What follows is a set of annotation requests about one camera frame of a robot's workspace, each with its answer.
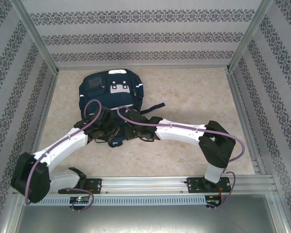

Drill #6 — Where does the navy blue student backpack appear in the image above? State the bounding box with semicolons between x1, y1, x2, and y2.
79;68;166;148

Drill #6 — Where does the left controller circuit board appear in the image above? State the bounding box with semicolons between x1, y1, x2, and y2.
69;197;91;204

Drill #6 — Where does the controller circuit board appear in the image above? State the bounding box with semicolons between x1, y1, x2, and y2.
206;195;223;204
69;197;91;204

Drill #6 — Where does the grey metal front panel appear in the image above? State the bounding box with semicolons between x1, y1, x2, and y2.
14;206;289;233

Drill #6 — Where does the right controller circuit board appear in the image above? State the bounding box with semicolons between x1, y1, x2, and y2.
206;195;223;204

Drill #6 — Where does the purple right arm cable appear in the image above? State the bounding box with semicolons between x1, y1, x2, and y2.
116;105;245;209

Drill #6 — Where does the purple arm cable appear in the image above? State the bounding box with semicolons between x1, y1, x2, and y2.
24;99;102;212
116;105;245;209

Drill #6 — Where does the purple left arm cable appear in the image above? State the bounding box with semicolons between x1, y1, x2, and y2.
24;99;102;212

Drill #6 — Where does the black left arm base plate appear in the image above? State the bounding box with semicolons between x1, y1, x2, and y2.
58;178;102;195

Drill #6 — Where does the aluminium mounting rail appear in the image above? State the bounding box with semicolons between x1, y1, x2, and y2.
13;176;275;195

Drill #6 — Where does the aluminium left side rail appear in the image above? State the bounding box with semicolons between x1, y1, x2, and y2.
24;70;59;178

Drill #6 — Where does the slotted grey cable duct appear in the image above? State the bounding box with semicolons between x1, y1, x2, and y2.
23;195;224;207

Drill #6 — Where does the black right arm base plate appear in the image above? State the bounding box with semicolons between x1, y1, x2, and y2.
187;177;231;194

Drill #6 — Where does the aluminium left rear frame post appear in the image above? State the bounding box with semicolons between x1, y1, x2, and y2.
11;0;59;73

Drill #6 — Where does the aluminium frame post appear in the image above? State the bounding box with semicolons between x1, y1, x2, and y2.
11;0;59;73
229;0;274;72

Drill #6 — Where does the aluminium right side rail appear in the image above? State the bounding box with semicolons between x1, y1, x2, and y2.
226;69;266;175

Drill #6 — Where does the aluminium right rear frame post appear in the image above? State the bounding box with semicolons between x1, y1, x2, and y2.
229;0;274;72

